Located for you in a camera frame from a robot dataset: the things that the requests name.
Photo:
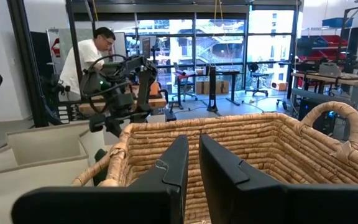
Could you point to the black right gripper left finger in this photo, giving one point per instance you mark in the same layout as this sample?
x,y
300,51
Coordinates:
x,y
154,199

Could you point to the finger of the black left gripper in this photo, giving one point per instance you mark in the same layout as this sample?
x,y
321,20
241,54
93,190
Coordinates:
x,y
113,127
96,123

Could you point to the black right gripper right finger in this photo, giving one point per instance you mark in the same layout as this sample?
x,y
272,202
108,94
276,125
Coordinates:
x,y
244,199

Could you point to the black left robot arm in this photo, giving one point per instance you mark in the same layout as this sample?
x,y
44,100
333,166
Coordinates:
x,y
145,81

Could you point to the person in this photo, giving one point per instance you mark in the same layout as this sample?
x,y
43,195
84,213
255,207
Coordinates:
x,y
82,59

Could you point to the green table mat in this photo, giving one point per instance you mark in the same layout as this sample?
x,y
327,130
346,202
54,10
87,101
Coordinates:
x,y
99,168

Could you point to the woven wicker basket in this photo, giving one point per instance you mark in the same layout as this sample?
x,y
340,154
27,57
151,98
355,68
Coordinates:
x,y
259,140

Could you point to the whiteboard with red mark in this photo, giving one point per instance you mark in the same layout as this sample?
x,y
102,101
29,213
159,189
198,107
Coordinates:
x,y
54,46

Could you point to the grey office chair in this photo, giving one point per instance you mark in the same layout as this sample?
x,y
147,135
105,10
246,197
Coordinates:
x,y
183,84

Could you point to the black floor stand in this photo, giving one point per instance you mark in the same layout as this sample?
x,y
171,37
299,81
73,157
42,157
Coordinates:
x,y
212,90

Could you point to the brown cardboard box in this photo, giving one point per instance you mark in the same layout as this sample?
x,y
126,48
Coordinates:
x,y
211,87

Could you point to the black computer tower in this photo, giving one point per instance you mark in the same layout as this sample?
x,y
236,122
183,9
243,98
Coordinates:
x,y
312,112

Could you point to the orange white box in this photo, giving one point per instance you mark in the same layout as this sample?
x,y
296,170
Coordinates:
x,y
279,85

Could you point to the standing desk with black legs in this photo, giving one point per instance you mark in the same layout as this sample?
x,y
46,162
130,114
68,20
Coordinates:
x,y
225,73

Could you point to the black office chair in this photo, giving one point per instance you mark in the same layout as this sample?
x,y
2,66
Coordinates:
x,y
255,74

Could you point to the wooden workbench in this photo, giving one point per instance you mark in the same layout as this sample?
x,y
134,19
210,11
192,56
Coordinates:
x,y
337,81

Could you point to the grey benchtop device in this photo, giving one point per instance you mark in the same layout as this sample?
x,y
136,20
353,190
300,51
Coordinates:
x,y
329,69

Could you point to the red storage bins shelf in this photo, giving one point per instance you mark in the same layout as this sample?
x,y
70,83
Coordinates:
x,y
322,46

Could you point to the blue storage bin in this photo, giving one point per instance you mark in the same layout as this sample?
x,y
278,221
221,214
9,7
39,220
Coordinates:
x,y
336,22

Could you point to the black frame post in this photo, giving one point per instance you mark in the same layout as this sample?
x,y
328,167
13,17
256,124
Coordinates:
x,y
73,37
26,62

